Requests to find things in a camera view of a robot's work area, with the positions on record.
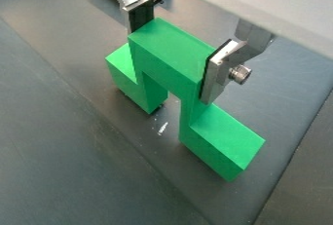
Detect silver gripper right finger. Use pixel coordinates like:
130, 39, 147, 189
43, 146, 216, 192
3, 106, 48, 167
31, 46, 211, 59
199, 19, 274, 104

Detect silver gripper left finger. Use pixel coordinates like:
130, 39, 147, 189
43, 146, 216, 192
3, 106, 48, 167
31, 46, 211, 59
118, 0, 154, 33

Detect green stepped block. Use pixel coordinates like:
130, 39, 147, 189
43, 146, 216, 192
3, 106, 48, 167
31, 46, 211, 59
106, 18, 264, 181

